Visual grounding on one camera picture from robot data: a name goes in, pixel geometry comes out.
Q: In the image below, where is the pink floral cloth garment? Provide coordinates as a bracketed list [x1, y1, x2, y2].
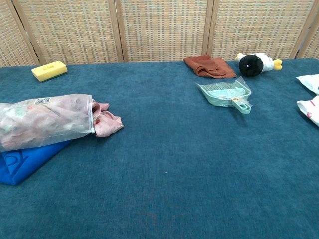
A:
[90, 97, 125, 138]

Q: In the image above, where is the clear zip plastic bag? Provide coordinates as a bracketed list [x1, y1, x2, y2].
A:
[0, 94, 96, 153]

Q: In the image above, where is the mint green dustpan in wrap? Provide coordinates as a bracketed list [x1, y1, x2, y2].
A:
[195, 76, 252, 115]

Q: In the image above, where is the rust brown folded towel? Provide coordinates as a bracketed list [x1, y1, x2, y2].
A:
[183, 55, 237, 79]

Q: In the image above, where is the black white plush toy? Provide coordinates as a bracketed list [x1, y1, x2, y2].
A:
[235, 52, 284, 78]

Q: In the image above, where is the yellow green sponge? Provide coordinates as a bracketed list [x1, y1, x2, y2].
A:
[31, 60, 68, 83]

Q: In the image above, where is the blue folded cloth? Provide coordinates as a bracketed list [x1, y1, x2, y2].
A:
[0, 139, 73, 186]

